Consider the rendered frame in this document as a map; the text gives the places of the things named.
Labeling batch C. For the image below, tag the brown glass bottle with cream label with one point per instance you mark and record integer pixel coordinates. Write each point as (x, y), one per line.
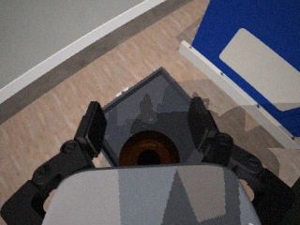
(148, 147)

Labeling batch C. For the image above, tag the blue plastic crate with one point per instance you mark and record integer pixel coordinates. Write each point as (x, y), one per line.
(256, 43)

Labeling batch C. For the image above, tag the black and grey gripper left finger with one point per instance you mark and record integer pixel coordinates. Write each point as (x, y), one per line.
(25, 206)

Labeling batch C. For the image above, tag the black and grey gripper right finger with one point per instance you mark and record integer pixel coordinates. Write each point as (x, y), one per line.
(272, 197)

